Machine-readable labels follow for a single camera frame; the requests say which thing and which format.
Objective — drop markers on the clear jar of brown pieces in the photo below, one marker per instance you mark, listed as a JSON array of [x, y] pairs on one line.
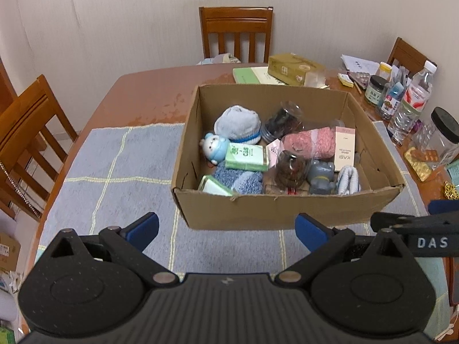
[[292, 168]]

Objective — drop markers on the light blue round figurine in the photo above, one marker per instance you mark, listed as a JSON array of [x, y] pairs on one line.
[[214, 148]]

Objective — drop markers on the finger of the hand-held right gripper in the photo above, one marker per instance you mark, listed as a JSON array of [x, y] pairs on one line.
[[398, 221], [444, 207]]

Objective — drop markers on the gold ornament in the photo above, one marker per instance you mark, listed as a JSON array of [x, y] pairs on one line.
[[452, 190]]

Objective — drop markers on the small blue bottle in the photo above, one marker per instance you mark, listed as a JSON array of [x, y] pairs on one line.
[[391, 100]]

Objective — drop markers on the yellow lid bottle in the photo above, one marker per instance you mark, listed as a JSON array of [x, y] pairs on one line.
[[383, 71]]

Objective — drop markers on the clear jar of black pieces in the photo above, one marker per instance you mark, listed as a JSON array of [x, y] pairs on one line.
[[283, 122]]

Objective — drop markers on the small glass jar dark lid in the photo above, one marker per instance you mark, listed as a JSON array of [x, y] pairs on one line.
[[376, 91]]

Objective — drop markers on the blue knitted sock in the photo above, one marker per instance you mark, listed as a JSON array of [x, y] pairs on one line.
[[244, 182]]

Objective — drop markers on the small cardboard box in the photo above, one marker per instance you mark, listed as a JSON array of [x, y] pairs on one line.
[[9, 252]]

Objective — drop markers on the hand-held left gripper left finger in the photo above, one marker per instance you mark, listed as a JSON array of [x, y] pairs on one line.
[[140, 231]]

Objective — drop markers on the green notebook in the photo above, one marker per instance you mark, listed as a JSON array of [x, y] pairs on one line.
[[251, 75]]

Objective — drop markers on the pink box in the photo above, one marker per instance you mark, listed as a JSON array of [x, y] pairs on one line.
[[273, 152]]

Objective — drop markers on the white papers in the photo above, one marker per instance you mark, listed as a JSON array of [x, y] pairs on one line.
[[358, 64]]

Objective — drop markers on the clear jar with black lid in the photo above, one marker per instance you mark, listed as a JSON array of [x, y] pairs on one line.
[[443, 132]]

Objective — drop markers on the brown cardboard box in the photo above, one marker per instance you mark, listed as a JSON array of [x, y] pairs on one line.
[[287, 211]]

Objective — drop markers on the grey animal toy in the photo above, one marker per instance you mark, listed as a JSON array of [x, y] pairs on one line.
[[321, 177]]

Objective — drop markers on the chair cushion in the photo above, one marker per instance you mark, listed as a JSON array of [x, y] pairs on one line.
[[218, 59]]

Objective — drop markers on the yellow blister packets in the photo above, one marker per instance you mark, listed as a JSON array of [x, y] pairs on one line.
[[419, 165]]

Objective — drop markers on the yellow sticky notes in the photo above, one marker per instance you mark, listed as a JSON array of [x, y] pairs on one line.
[[345, 79]]

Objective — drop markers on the golden tissue box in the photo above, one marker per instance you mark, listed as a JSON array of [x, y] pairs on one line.
[[294, 68]]

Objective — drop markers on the small green box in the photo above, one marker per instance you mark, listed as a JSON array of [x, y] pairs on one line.
[[215, 186], [247, 157]]

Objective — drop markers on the green card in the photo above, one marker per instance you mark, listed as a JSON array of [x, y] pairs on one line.
[[453, 172]]

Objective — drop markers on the pink knitted sock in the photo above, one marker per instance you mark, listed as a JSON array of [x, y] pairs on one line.
[[312, 143]]

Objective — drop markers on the beige tall box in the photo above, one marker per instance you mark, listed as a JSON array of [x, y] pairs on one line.
[[344, 148]]

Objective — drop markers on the silver blister pack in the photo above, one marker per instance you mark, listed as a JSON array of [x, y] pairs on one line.
[[359, 80]]

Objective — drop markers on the blue checked towel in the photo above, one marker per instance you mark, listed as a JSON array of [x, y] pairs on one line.
[[125, 172]]

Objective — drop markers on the clear water bottle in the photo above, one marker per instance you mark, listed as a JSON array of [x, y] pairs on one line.
[[412, 104]]

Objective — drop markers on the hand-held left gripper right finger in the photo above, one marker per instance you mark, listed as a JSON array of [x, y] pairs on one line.
[[310, 233]]

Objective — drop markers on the white sock with blue stripe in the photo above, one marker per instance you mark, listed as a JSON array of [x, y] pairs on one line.
[[236, 123], [348, 181]]

